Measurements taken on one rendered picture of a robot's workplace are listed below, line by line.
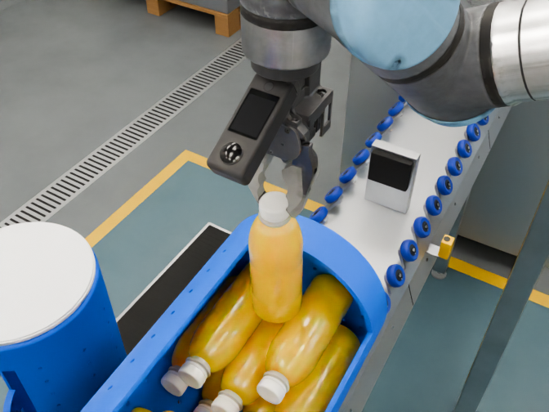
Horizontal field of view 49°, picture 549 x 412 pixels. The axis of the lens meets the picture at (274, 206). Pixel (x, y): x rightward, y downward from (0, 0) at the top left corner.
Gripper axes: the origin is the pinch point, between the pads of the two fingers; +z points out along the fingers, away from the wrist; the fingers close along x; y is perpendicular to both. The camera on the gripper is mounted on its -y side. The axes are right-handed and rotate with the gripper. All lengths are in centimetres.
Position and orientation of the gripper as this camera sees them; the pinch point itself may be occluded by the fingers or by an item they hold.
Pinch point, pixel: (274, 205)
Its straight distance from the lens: 74.5
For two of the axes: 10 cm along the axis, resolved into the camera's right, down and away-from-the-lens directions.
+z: 0.0, 7.2, 6.9
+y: 4.9, -6.0, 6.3
